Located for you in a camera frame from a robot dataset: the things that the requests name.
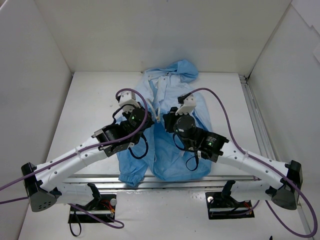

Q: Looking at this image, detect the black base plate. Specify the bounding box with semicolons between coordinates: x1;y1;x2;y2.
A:
205;192;255;220
67;193;117;224

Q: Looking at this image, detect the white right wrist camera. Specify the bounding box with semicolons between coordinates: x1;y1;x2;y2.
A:
175;93;197;116

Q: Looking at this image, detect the aluminium front rail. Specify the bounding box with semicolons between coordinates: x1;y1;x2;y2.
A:
65;175;254;193

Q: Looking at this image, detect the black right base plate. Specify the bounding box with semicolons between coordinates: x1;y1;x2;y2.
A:
205;192;255;220

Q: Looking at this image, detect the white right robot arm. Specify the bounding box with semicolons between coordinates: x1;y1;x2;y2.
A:
163;107;303;210

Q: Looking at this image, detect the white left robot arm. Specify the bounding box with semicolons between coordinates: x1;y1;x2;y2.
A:
21;107;154;212

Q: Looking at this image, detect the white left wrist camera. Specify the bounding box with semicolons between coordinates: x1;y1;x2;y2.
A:
116;90;141;114

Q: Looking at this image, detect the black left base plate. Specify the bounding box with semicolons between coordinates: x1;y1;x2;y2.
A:
67;193;117;224

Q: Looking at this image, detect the light blue zip jacket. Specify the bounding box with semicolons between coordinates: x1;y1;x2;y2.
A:
116;59;212;187

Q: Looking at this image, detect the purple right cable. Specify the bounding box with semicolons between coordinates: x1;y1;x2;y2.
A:
186;87;317;238

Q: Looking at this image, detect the aluminium side rail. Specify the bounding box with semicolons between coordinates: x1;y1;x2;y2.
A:
238;74;276;160

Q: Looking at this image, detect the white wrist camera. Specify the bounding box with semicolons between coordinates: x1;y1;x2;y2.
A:
175;93;197;116
116;90;141;114

